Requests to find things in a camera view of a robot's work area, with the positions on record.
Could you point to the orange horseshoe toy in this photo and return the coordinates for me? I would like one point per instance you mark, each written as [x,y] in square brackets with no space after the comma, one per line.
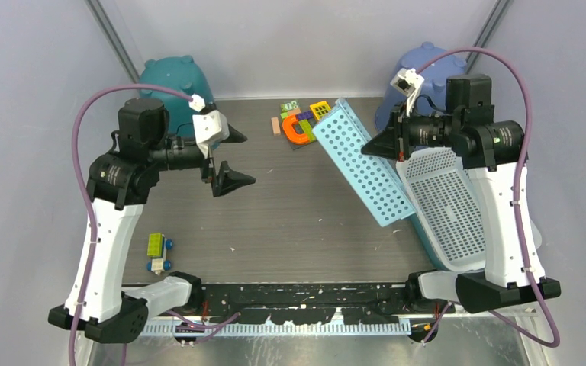
[293,134]

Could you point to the blue plastic bucket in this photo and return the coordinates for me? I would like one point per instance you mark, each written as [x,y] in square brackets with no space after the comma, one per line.
[435,77]

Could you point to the light blue basket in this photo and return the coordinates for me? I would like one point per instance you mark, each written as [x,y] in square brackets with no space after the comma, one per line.
[378,186]

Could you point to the beige toy block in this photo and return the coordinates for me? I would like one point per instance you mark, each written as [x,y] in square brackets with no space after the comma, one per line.
[276,129]

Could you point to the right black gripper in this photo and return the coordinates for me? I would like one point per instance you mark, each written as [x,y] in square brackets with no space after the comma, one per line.
[394,140]

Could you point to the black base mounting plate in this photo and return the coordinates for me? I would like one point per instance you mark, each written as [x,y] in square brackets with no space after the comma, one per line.
[308,303]

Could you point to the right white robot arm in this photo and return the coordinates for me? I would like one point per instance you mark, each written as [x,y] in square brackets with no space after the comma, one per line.
[494,156]

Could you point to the yellow grid toy block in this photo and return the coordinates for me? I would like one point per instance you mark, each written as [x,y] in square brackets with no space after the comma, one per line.
[320,109]

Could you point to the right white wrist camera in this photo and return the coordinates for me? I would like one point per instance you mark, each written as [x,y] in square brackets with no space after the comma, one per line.
[409,83]

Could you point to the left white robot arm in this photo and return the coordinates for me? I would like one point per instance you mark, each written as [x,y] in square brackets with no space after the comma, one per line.
[118,188]

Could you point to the lime green building brick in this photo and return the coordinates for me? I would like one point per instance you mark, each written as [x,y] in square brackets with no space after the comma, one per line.
[307,128]

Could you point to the green patterned toy tile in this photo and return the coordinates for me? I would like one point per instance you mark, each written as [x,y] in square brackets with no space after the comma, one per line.
[289,106]

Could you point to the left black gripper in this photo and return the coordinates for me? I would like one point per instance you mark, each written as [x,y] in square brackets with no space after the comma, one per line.
[226,179]

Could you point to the white plastic basket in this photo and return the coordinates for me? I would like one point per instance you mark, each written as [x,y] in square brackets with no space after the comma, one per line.
[446,203]

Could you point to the teal bottom basket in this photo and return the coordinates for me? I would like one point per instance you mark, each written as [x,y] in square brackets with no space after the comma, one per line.
[425,242]

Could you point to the toy train blocks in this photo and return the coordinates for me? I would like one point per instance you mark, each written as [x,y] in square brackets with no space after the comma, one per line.
[158,247]

